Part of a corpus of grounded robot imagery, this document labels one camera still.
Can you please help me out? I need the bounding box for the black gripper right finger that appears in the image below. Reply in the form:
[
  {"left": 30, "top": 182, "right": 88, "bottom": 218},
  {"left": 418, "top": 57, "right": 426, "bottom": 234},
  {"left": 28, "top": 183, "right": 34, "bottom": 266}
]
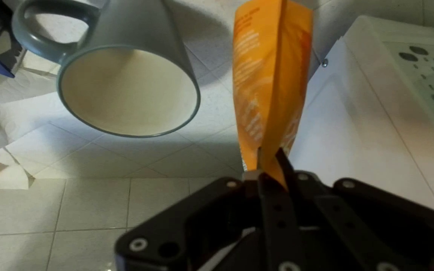
[{"left": 275, "top": 147, "right": 434, "bottom": 271}]

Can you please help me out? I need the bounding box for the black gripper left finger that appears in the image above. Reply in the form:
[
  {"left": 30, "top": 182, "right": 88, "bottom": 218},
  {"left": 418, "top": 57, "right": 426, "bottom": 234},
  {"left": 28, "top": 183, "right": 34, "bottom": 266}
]
[{"left": 114, "top": 170, "right": 298, "bottom": 271}]

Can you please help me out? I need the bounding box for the orange packet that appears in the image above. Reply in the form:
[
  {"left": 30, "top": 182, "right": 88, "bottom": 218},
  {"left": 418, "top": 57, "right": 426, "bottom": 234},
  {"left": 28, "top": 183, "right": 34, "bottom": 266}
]
[{"left": 230, "top": 0, "right": 314, "bottom": 189}]

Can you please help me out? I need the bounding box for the white appliance with buttons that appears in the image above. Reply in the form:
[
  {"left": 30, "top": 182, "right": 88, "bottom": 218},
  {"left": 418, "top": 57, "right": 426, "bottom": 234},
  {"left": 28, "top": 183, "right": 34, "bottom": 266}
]
[{"left": 289, "top": 13, "right": 434, "bottom": 212}]

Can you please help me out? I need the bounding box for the grey mug cream inside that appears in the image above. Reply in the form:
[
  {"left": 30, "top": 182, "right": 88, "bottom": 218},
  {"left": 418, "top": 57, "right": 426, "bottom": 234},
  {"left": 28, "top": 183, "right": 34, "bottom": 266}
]
[{"left": 10, "top": 0, "right": 201, "bottom": 140}]

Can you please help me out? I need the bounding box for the white brown paper wrapper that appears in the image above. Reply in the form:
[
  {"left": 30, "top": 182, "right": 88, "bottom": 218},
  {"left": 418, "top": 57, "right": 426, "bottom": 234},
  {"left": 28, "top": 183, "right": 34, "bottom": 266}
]
[{"left": 0, "top": 64, "right": 37, "bottom": 192}]

